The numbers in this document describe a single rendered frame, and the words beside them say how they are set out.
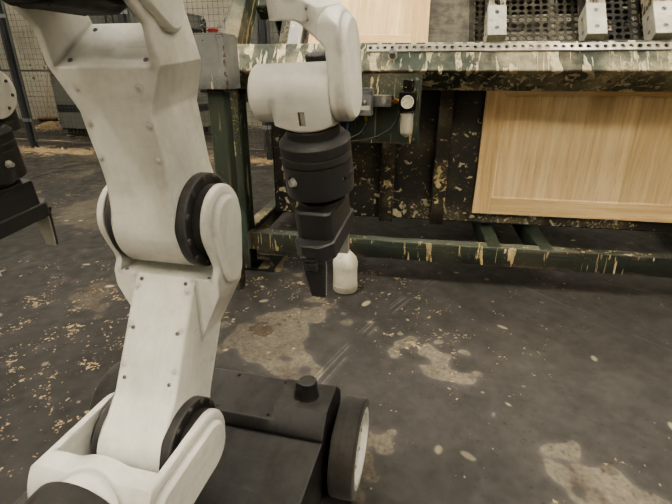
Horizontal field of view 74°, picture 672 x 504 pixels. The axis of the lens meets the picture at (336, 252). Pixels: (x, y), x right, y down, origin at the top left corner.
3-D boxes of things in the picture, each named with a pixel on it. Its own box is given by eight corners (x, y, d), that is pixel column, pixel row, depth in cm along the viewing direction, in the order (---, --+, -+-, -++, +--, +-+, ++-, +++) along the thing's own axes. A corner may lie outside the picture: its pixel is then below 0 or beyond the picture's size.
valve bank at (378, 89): (274, 146, 157) (270, 73, 148) (285, 140, 170) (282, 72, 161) (417, 150, 149) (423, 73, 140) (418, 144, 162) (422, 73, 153)
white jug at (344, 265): (330, 294, 175) (330, 247, 168) (335, 283, 184) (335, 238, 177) (355, 296, 174) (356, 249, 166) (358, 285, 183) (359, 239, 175)
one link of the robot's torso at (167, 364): (185, 522, 62) (209, 177, 60) (65, 491, 66) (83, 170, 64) (235, 466, 77) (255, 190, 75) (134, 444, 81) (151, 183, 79)
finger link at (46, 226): (58, 246, 76) (46, 213, 73) (43, 243, 77) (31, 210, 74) (65, 241, 77) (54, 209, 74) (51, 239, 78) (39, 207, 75)
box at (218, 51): (194, 92, 149) (187, 32, 142) (209, 90, 160) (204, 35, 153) (228, 92, 147) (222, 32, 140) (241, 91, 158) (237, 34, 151)
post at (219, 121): (227, 289, 180) (206, 92, 151) (232, 282, 185) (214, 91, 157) (241, 290, 179) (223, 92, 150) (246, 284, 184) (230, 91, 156)
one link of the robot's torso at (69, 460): (163, 575, 58) (146, 502, 53) (36, 538, 62) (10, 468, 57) (234, 452, 76) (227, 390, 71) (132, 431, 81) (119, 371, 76)
